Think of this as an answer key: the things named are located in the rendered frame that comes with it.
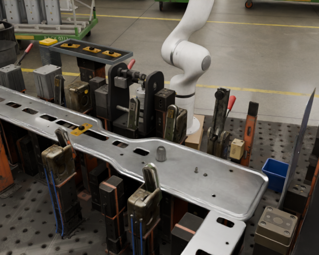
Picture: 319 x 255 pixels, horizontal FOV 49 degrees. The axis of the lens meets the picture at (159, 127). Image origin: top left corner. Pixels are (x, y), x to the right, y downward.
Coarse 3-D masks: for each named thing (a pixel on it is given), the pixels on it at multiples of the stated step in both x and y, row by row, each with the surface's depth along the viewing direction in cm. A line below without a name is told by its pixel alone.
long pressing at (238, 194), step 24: (0, 96) 151; (24, 96) 151; (24, 120) 133; (48, 120) 133; (72, 120) 133; (96, 120) 132; (72, 144) 120; (96, 144) 119; (144, 144) 119; (168, 144) 119; (120, 168) 108; (168, 168) 108; (192, 168) 108; (216, 168) 108; (240, 168) 108; (168, 192) 100; (192, 192) 99; (216, 192) 99; (240, 192) 99; (264, 192) 100; (240, 216) 91
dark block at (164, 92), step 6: (162, 90) 128; (168, 90) 128; (156, 96) 125; (162, 96) 124; (168, 96) 124; (174, 96) 129; (156, 102) 126; (162, 102) 125; (168, 102) 126; (174, 102) 130; (156, 108) 128; (162, 108) 126; (156, 114) 130; (162, 114) 128; (156, 120) 131; (162, 120) 129; (156, 126) 132; (162, 126) 131; (156, 132) 134; (162, 132) 132
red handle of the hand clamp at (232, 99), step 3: (231, 96) 117; (234, 96) 118; (231, 99) 117; (234, 99) 117; (228, 102) 117; (231, 102) 116; (228, 105) 116; (231, 105) 116; (228, 108) 116; (231, 108) 116; (228, 111) 116; (225, 120) 115; (216, 129) 113; (216, 132) 113; (216, 135) 113
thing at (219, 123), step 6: (222, 90) 108; (228, 90) 106; (216, 96) 105; (222, 96) 105; (228, 96) 108; (216, 102) 109; (222, 102) 109; (216, 108) 110; (222, 108) 110; (216, 114) 111; (222, 114) 109; (216, 120) 112; (222, 120) 110; (222, 126) 111; (210, 138) 114
